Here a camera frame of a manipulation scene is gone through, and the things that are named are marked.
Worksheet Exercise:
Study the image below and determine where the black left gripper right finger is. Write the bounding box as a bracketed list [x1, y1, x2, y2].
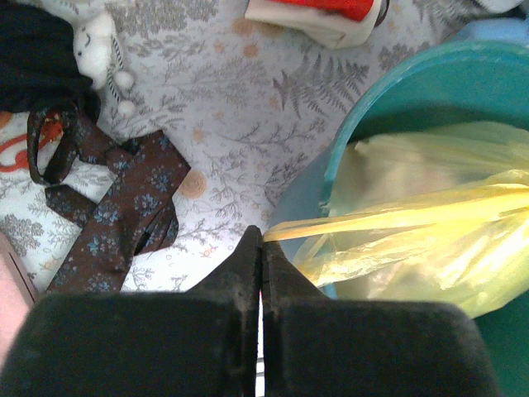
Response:
[262, 242, 500, 396]

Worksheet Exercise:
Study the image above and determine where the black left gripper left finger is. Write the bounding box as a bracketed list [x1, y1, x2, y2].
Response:
[1, 226, 262, 396]

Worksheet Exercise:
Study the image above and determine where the yellow plastic trash bag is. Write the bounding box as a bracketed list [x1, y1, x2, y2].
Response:
[264, 122, 528, 318]

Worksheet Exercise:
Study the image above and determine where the teal plastic trash bin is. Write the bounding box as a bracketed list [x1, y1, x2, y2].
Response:
[271, 41, 528, 396]

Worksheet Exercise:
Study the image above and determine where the blue floor squeegee mop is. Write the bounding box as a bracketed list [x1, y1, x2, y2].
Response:
[452, 17, 528, 46]

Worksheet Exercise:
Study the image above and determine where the rainbow striped bag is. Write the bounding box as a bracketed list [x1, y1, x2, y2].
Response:
[245, 0, 389, 49]

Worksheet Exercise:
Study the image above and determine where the brown floral necktie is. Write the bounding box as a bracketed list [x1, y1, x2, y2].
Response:
[27, 103, 191, 293]

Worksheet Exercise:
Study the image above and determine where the white smiley plush toy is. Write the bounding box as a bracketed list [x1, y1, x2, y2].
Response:
[73, 11, 136, 117]

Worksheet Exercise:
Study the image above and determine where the black cloth garment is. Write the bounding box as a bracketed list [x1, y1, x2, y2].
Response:
[1, 1, 101, 122]

